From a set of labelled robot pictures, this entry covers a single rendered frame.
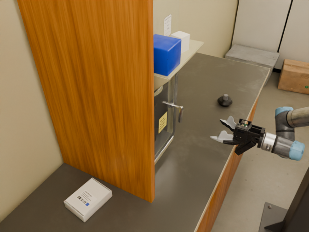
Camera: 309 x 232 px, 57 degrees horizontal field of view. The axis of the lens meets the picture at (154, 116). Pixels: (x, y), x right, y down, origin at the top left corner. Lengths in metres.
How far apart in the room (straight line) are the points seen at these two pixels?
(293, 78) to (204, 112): 2.28
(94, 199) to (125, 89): 0.53
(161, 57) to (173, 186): 0.63
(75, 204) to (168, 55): 0.72
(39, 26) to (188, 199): 0.88
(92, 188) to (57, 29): 0.66
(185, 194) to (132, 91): 0.58
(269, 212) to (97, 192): 1.58
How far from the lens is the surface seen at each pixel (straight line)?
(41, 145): 1.38
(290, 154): 1.24
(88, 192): 1.29
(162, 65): 0.92
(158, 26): 1.04
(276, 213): 2.52
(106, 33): 0.87
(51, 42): 1.05
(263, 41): 4.15
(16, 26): 1.15
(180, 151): 1.47
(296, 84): 3.92
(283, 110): 1.36
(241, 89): 2.01
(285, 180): 2.79
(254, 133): 1.24
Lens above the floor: 1.98
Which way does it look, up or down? 38 degrees down
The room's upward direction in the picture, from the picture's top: straight up
